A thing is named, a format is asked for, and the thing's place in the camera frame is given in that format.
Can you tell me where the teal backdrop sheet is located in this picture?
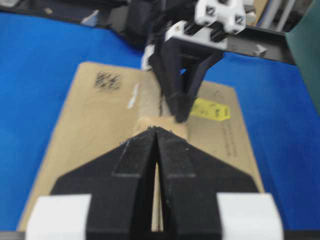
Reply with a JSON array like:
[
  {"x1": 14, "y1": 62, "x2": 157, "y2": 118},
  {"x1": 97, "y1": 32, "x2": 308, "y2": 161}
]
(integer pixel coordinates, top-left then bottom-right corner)
[{"x1": 285, "y1": 0, "x2": 320, "y2": 112}]

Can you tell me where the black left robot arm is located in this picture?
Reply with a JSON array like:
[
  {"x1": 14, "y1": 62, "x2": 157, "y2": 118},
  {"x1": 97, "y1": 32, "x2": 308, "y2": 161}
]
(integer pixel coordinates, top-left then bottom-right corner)
[{"x1": 125, "y1": 0, "x2": 247, "y2": 123}]

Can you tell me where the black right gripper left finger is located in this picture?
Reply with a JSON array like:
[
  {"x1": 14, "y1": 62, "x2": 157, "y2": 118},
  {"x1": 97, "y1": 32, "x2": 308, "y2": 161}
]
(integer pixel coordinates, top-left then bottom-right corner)
[{"x1": 26, "y1": 124, "x2": 158, "y2": 240}]

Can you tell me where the blue table cloth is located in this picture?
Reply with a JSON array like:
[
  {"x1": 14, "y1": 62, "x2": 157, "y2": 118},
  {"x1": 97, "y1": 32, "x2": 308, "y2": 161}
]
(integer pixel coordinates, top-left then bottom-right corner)
[{"x1": 0, "y1": 13, "x2": 320, "y2": 231}]

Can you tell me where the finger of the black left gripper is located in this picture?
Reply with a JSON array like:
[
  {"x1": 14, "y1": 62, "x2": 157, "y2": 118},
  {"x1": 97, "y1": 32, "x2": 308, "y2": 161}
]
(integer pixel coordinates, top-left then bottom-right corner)
[
  {"x1": 176, "y1": 51, "x2": 224, "y2": 123},
  {"x1": 141, "y1": 21, "x2": 191, "y2": 117}
]

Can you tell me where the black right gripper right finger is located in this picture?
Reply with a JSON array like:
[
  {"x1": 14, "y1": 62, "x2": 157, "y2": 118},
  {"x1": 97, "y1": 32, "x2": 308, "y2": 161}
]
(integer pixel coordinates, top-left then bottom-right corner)
[{"x1": 156, "y1": 127, "x2": 284, "y2": 240}]

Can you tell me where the black table frame rail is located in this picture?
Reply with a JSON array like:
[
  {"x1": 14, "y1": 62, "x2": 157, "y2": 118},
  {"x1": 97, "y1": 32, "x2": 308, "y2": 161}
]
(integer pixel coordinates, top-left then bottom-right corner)
[{"x1": 0, "y1": 0, "x2": 295, "y2": 65}]

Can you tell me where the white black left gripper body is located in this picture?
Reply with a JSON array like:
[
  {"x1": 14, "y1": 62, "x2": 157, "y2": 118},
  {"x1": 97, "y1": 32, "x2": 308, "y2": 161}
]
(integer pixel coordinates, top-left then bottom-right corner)
[{"x1": 172, "y1": 0, "x2": 246, "y2": 50}]

